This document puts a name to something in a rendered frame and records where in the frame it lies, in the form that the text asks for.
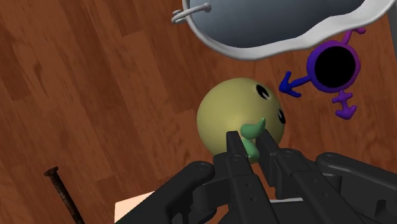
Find yellow round toy green sprout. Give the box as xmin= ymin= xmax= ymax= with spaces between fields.
xmin=196 ymin=78 xmax=286 ymax=164

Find purple ring figure toy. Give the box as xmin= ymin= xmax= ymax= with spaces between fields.
xmin=279 ymin=27 xmax=367 ymax=120

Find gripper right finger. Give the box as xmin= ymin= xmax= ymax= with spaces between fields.
xmin=255 ymin=129 xmax=397 ymax=224

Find rusty brown nail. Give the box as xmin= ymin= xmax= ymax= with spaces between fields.
xmin=43 ymin=166 xmax=85 ymax=224

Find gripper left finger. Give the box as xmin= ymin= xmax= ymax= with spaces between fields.
xmin=115 ymin=130 xmax=281 ymax=224

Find white bathtub with faucet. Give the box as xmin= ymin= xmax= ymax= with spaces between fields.
xmin=171 ymin=0 xmax=397 ymax=61

